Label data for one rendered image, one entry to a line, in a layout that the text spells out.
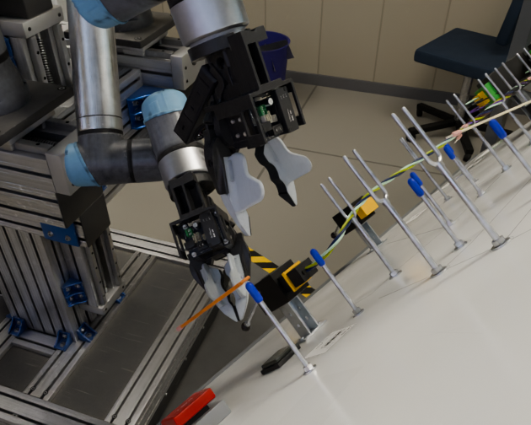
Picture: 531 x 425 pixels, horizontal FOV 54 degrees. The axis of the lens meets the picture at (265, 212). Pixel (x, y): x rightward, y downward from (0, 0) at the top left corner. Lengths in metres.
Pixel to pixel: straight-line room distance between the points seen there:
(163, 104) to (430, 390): 0.62
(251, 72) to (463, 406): 0.38
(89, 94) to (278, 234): 1.71
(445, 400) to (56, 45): 1.25
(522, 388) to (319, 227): 2.34
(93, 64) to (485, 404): 0.81
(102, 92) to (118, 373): 1.07
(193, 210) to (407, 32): 3.11
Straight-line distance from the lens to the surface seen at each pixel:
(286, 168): 0.63
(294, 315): 0.66
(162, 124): 0.81
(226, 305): 0.76
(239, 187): 0.57
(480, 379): 0.28
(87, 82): 0.93
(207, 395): 0.58
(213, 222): 0.72
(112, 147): 0.91
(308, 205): 2.70
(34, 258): 1.66
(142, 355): 1.81
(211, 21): 0.56
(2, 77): 1.10
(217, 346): 2.06
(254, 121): 0.55
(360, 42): 3.79
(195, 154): 0.78
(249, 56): 0.54
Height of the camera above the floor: 1.62
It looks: 38 degrees down
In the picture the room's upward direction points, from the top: straight up
